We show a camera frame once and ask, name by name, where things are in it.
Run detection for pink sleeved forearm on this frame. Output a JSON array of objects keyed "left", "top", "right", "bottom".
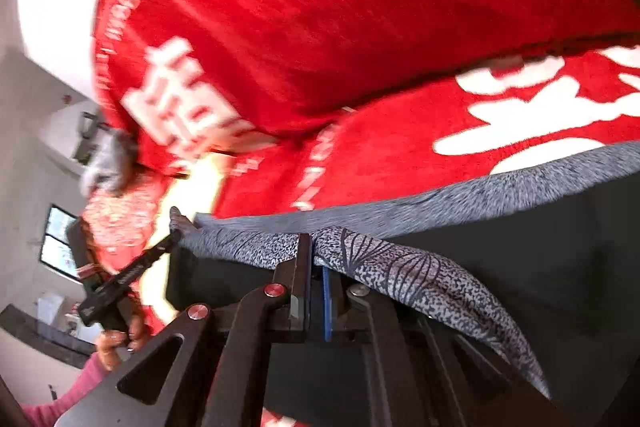
[{"left": 22, "top": 353, "right": 108, "bottom": 427}]

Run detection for red patterned pillow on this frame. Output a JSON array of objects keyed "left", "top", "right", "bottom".
[{"left": 82, "top": 171, "right": 169, "bottom": 274}]

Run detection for dark counter ledge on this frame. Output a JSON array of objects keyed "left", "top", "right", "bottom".
[{"left": 0, "top": 305, "right": 96, "bottom": 369}]

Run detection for black pants with grey waistband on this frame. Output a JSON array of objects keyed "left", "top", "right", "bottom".
[{"left": 167, "top": 143, "right": 639, "bottom": 426}]

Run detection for cream white cloth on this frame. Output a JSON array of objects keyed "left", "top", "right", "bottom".
[{"left": 138, "top": 156, "right": 237, "bottom": 323}]

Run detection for dark framed window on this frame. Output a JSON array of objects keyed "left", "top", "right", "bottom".
[{"left": 39, "top": 205, "right": 79, "bottom": 282}]

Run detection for red pillow with white characters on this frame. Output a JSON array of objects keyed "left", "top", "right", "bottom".
[{"left": 94, "top": 0, "right": 639, "bottom": 174}]

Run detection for red blanket with white characters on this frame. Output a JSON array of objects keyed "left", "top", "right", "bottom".
[{"left": 213, "top": 46, "right": 639, "bottom": 218}]

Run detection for person's left hand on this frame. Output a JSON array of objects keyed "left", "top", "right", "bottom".
[{"left": 96, "top": 313, "right": 151, "bottom": 372}]

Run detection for grey cloth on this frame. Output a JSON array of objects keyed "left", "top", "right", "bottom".
[{"left": 79, "top": 130, "right": 137, "bottom": 198}]

